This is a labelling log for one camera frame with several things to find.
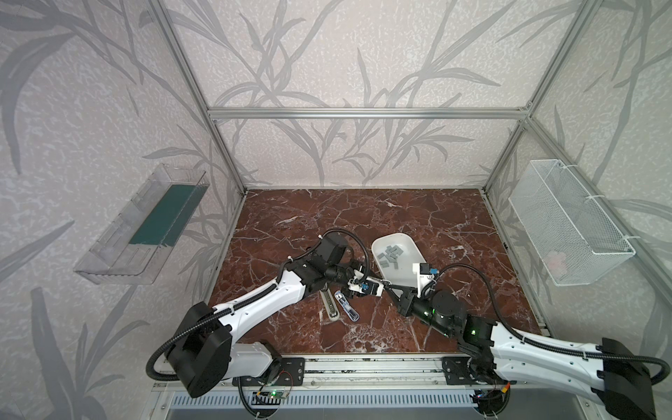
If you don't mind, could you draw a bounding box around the small blue stapler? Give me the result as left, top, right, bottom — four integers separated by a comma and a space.
334, 292, 360, 322

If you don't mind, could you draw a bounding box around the beige black long stapler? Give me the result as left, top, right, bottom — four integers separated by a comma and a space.
320, 288, 341, 322

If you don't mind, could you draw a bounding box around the white oval tray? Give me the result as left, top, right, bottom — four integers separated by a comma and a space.
371, 233, 426, 289

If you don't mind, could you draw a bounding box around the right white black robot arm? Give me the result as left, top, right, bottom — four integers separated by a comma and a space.
383, 264, 671, 419

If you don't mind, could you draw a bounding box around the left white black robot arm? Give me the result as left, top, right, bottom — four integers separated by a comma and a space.
145, 227, 370, 398

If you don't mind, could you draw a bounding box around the green circuit board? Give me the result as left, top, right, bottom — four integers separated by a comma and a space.
254, 390, 291, 405

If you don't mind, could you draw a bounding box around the pink object in basket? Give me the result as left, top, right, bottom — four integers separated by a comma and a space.
544, 251, 567, 271

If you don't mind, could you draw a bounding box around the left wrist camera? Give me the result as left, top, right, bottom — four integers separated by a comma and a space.
346, 271, 384, 298

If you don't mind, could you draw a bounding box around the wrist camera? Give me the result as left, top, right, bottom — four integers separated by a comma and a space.
412, 262, 439, 299
346, 271, 384, 298

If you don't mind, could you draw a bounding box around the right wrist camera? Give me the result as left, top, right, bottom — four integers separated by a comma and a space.
412, 262, 439, 299

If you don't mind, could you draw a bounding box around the white wire mesh basket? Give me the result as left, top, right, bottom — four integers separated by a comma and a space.
509, 159, 636, 287

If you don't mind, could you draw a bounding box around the clear plastic wall bin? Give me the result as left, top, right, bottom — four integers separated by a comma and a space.
73, 164, 210, 285

